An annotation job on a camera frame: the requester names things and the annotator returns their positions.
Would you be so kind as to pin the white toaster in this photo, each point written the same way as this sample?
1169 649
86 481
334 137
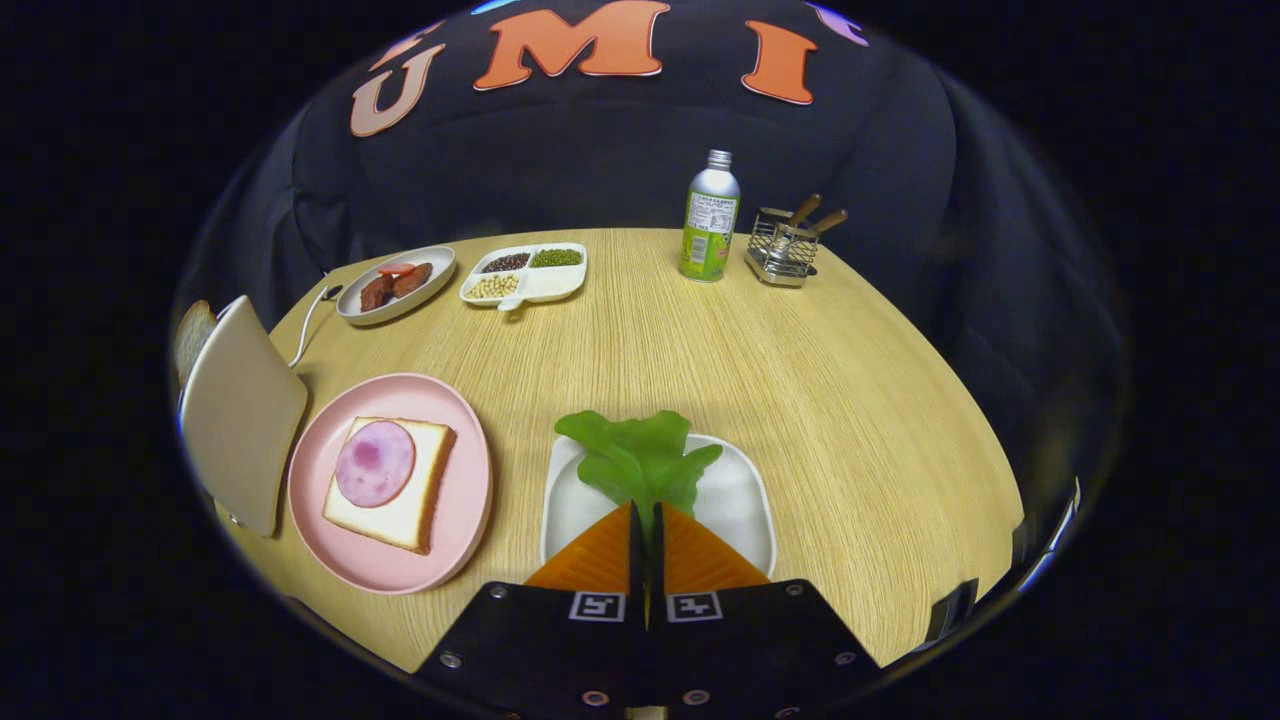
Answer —
245 420

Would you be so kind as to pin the green lettuce leaf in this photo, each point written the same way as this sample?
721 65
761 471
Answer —
640 460

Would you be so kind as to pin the dark red beans heap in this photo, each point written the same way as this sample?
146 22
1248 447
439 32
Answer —
506 263

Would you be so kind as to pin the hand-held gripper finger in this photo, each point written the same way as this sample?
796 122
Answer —
636 560
657 560

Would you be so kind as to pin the brown-crusted bread slice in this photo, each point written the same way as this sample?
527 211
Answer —
192 335

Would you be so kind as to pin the yellow soybeans heap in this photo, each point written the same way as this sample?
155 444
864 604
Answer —
493 287

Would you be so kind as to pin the red tomato slice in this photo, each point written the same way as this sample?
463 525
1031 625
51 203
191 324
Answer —
396 269

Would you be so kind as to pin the green mung beans heap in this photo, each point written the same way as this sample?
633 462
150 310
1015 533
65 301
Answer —
556 258

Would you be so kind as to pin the white divided dish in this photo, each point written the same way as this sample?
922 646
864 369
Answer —
545 283

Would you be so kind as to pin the red meat piece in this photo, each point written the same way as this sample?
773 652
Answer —
376 293
412 280

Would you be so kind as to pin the green label metal bottle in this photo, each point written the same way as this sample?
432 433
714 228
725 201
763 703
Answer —
710 225

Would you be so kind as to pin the square white toast slice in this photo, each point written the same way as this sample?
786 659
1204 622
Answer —
405 515

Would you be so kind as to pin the square white plate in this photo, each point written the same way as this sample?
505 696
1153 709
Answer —
735 500

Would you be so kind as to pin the round pink plate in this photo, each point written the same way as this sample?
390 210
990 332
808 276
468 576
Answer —
465 500

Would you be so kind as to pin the pink ham slice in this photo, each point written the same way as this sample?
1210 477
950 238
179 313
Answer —
375 463

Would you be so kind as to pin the round grey plate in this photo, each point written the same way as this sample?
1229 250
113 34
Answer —
430 290

